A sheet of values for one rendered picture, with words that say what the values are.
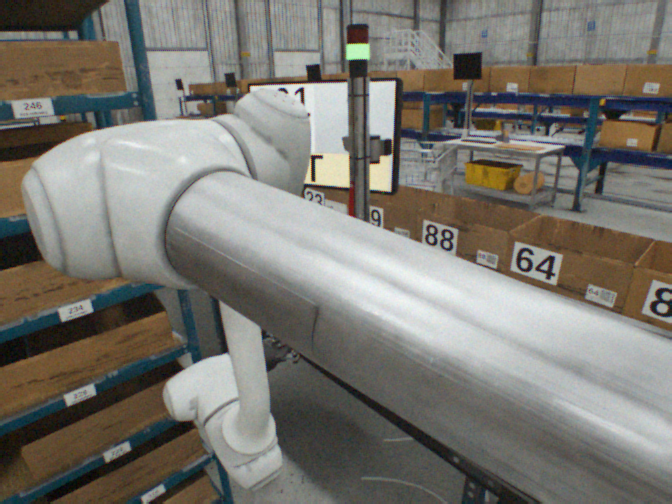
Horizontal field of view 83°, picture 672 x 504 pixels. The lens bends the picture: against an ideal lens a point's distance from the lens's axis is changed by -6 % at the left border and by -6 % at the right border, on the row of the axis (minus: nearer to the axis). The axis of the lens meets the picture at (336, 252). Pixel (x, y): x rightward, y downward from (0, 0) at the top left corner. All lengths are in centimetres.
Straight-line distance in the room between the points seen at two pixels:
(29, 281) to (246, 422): 52
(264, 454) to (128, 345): 44
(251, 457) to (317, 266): 64
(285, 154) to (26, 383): 80
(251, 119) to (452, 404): 36
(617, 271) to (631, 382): 121
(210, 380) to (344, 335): 69
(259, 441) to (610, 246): 135
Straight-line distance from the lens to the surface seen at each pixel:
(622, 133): 574
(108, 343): 107
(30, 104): 90
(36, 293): 100
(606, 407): 20
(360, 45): 99
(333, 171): 118
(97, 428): 119
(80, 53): 94
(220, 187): 32
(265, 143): 46
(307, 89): 121
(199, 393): 89
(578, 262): 143
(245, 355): 70
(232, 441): 82
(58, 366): 108
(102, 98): 92
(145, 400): 119
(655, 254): 168
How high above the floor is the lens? 154
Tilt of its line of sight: 23 degrees down
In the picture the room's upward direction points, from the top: 2 degrees counter-clockwise
